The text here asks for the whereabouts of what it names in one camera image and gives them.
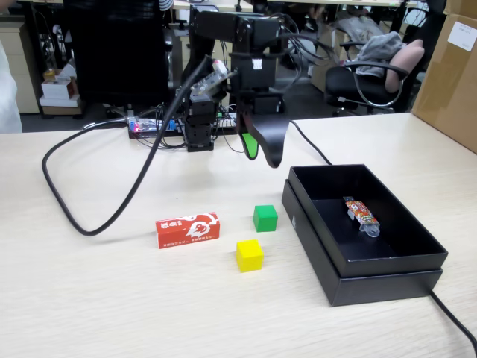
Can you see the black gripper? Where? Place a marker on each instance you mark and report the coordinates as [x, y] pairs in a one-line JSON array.
[[261, 104]]

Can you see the green wooden cube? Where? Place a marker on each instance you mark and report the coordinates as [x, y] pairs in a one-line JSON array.
[[265, 220]]

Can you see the yellow wooden cube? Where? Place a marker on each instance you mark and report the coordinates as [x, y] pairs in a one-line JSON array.
[[249, 257]]

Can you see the orange-red printed carton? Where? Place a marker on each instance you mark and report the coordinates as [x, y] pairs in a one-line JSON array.
[[186, 233]]

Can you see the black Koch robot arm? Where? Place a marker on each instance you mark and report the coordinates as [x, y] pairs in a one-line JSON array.
[[220, 26]]

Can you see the brown cardboard box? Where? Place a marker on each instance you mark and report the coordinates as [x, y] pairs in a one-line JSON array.
[[322, 74]]

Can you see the black cardboard box tray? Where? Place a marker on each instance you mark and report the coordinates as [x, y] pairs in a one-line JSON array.
[[395, 265]]

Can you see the black rectangular box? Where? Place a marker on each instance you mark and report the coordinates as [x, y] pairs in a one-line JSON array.
[[387, 289]]

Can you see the large labelled cardboard box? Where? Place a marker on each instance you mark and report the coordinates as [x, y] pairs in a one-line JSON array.
[[447, 93]]

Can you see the flat white box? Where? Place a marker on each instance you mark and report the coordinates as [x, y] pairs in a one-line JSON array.
[[59, 102]]

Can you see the open white cardboard box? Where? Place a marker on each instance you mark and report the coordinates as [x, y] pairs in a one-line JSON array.
[[54, 89]]

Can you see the plain cardboard box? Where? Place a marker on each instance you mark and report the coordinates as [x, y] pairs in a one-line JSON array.
[[462, 6]]

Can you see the black office chair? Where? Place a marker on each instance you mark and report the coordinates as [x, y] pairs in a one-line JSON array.
[[343, 80]]

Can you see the electronics controller board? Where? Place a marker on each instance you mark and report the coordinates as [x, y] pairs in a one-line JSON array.
[[149, 125]]

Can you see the orange wrapped candy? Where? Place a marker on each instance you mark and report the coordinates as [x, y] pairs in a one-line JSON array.
[[359, 212]]

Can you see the grey cloth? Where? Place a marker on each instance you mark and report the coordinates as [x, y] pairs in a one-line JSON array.
[[380, 48]]

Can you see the pink cushion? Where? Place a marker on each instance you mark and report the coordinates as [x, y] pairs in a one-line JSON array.
[[404, 61]]

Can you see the person in striped shirt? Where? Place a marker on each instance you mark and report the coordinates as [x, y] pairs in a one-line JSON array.
[[165, 3]]

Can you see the black computer monitor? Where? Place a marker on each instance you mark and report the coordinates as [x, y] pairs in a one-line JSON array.
[[115, 52]]

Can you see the beige drawer cabinet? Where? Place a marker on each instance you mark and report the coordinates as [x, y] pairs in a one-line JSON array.
[[26, 74]]

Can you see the person in white clothing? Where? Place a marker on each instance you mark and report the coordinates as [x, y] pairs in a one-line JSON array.
[[7, 97]]

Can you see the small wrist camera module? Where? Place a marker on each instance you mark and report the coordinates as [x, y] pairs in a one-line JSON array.
[[206, 84]]

